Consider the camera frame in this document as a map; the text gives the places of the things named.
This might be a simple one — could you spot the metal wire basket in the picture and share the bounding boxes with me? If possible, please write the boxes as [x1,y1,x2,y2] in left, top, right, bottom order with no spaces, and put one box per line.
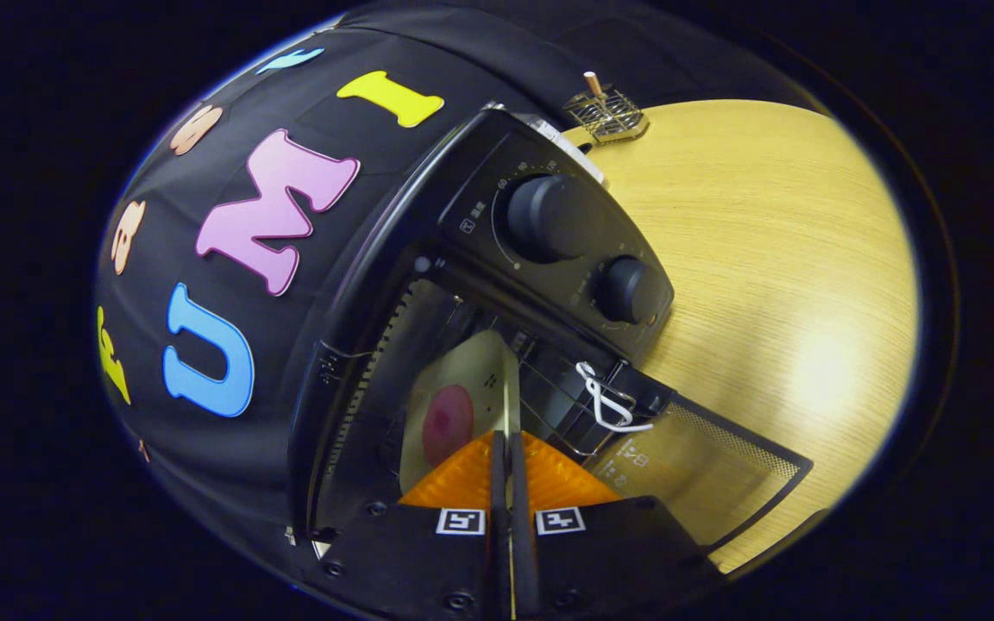
[562,86,650,145]

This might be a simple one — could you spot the pink round food slice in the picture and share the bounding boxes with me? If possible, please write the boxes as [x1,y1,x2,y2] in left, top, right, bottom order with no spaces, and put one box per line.
[421,385,475,471]

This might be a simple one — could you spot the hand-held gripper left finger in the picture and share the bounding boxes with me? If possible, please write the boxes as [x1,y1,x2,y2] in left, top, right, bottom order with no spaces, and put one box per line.
[316,430,512,621]

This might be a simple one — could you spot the black toaster oven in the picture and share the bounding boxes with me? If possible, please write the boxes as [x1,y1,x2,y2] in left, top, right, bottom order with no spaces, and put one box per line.
[286,105,815,553]

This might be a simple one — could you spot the cream square plate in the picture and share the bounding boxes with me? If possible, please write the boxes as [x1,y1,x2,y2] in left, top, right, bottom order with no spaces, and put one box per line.
[399,329,522,494]

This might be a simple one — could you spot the white cord loop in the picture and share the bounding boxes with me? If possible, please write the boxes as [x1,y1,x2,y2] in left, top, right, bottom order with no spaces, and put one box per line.
[575,361,655,432]

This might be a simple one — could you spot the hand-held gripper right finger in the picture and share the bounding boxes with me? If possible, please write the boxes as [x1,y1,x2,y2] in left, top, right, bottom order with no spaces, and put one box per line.
[510,430,727,621]

